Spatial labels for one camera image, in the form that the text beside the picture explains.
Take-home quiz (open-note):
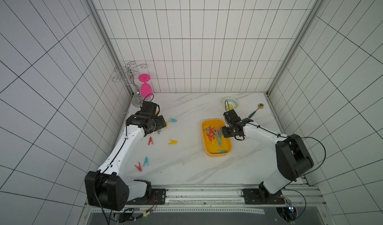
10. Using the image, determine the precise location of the yellow storage box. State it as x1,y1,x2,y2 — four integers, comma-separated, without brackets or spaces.
201,119,232,157

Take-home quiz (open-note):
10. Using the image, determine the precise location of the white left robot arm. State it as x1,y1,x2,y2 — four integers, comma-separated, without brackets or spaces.
84,101,167,211

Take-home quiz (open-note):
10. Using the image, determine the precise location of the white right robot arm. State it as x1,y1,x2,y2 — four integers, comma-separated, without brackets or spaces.
222,109,314,200

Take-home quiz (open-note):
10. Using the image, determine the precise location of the patterned yellow blue bowl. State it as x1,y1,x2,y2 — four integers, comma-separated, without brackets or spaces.
223,97,239,111

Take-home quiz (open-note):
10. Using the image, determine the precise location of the pink plastic wine glass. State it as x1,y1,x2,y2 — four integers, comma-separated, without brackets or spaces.
138,74,153,98

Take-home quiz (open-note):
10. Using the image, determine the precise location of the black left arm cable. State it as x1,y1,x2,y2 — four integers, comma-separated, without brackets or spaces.
98,93,160,178

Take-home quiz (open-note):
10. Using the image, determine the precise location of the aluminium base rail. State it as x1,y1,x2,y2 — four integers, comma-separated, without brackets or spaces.
119,185,327,215

